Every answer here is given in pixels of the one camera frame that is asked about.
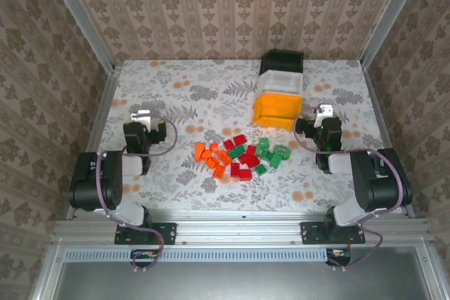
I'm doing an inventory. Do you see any green lego piece with eyes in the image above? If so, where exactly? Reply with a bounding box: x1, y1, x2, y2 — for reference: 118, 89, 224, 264
273, 144, 291, 160

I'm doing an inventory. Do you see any orange plastic bin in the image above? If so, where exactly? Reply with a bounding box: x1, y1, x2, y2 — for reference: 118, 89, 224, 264
252, 93, 304, 131

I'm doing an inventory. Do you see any white translucent plastic bin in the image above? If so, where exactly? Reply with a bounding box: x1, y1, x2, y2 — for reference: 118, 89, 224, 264
255, 70, 304, 99

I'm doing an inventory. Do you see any black plastic bin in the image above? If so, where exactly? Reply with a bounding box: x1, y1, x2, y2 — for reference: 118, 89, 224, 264
260, 48, 305, 77

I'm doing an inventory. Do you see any floral patterned table cover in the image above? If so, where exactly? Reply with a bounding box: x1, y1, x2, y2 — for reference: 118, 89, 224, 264
81, 59, 404, 214

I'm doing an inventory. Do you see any grey metal panel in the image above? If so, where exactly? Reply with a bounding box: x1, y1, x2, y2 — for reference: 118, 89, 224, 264
52, 247, 435, 300

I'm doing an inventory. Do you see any aluminium table side rail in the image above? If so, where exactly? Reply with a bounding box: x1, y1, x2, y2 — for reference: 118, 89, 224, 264
66, 64, 123, 219
360, 60, 416, 219

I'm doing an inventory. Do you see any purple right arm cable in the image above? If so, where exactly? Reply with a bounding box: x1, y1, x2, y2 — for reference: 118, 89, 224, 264
293, 107, 405, 273

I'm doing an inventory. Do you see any aluminium frame cross rail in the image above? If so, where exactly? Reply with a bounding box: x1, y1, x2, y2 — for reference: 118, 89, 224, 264
52, 208, 432, 246

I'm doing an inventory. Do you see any aluminium frame post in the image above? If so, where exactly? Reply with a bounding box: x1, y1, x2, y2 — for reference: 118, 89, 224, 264
40, 0, 117, 73
360, 0, 428, 69

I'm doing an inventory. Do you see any white slotted cable duct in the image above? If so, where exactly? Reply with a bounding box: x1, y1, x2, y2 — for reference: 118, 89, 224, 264
64, 247, 328, 263

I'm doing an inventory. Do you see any aluminium lower frame rail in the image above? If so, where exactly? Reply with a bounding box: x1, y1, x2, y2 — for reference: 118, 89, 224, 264
30, 243, 68, 300
416, 243, 450, 300

